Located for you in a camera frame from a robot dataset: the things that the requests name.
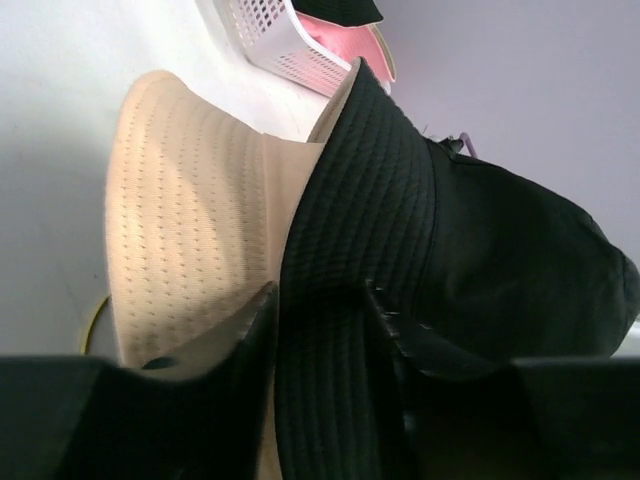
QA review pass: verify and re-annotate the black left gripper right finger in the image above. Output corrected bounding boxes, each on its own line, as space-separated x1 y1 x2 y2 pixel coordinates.
363 285 639 479

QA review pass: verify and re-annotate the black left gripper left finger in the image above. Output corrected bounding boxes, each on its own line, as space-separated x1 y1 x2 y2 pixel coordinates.
1 283 278 479

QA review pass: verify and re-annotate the black bucket hat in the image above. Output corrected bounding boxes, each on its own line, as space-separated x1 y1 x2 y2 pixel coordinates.
272 58 640 480

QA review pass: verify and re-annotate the white plastic basket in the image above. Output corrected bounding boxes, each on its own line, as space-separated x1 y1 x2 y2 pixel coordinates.
196 0 350 97

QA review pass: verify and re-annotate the pink hat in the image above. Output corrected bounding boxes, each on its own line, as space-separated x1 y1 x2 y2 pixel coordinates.
297 13 396 92

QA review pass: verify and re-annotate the gold wire hat stand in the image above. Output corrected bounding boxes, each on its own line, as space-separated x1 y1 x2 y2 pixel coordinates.
79 295 110 355

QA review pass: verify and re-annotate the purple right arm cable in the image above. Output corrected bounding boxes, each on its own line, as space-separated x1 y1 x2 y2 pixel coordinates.
457 131 481 159

